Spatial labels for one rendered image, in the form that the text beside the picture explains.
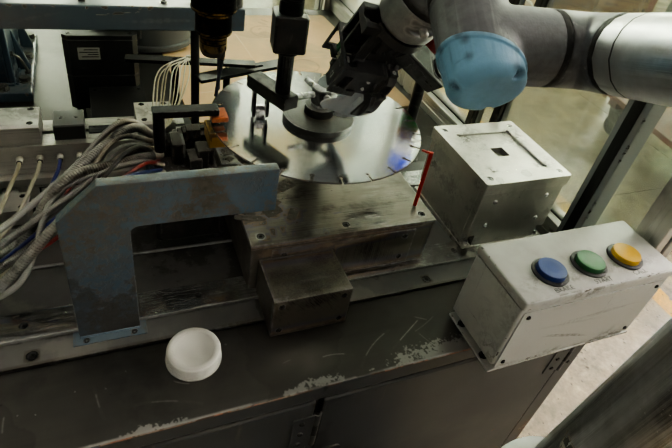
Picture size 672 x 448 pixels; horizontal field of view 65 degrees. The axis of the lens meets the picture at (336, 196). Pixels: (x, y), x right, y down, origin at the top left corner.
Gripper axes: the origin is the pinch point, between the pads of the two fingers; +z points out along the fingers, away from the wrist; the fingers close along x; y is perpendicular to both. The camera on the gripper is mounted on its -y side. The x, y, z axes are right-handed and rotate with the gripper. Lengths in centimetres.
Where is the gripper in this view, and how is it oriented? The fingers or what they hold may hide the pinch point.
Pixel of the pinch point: (342, 109)
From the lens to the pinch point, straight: 80.4
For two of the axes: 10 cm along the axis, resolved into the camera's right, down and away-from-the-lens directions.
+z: -4.4, 3.6, 8.2
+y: -8.9, -0.8, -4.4
